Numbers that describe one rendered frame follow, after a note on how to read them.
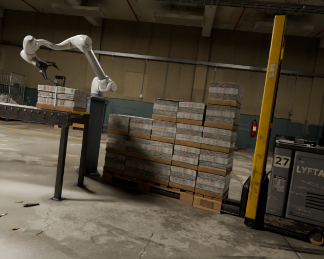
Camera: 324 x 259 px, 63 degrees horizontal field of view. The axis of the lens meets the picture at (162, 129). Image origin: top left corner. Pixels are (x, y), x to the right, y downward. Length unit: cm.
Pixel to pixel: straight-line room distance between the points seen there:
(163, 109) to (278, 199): 142
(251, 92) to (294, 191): 758
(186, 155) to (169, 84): 709
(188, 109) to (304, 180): 124
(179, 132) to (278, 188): 108
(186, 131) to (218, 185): 63
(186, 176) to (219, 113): 73
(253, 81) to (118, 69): 490
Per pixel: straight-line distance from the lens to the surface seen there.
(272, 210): 255
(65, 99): 268
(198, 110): 273
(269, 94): 244
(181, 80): 971
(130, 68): 1004
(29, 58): 301
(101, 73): 329
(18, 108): 274
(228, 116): 265
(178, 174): 282
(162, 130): 286
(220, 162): 267
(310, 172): 249
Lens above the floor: 89
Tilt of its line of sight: 3 degrees down
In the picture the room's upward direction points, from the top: 7 degrees clockwise
